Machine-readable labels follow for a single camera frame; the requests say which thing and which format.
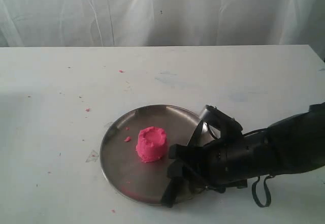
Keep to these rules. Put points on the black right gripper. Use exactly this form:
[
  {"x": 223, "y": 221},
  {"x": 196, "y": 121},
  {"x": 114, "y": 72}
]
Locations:
[{"x": 214, "y": 173}]

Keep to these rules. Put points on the black knife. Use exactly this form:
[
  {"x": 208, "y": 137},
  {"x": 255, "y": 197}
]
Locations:
[{"x": 175, "y": 185}]

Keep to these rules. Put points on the pink dough lump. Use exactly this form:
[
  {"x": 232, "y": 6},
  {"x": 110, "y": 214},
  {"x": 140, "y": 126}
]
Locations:
[{"x": 152, "y": 144}]

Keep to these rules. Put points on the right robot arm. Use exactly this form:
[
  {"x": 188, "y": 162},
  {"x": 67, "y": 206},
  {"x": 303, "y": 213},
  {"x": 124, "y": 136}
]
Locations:
[{"x": 291, "y": 146}]

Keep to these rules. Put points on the round steel plate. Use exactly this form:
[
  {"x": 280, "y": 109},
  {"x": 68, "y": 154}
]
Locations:
[{"x": 120, "y": 163}]

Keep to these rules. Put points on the small pink dough crumb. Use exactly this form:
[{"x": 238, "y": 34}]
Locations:
[{"x": 127, "y": 139}]

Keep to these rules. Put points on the white backdrop curtain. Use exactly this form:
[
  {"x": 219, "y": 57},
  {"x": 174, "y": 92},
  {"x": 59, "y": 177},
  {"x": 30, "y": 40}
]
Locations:
[{"x": 161, "y": 22}]

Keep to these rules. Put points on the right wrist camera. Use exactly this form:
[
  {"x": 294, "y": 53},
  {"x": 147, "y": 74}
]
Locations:
[{"x": 228, "y": 127}]

